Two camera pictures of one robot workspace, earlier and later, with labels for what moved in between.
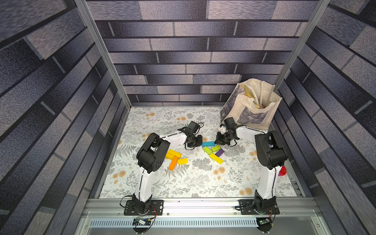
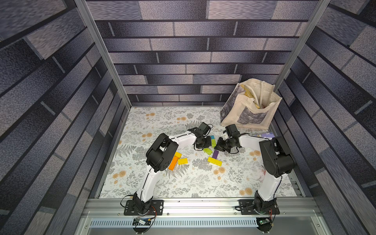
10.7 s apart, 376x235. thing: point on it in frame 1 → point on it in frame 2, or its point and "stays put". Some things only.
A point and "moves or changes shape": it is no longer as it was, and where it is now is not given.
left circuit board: x=141 y=221 stays put
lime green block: x=216 y=148 moves or changes shape
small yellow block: x=182 y=161 stays put
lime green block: x=207 y=150 stays put
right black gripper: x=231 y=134 → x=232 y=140
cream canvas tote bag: x=250 y=103 stays put
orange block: x=173 y=163 stays put
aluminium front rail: x=117 y=205 stays put
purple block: x=219 y=152 moves or changes shape
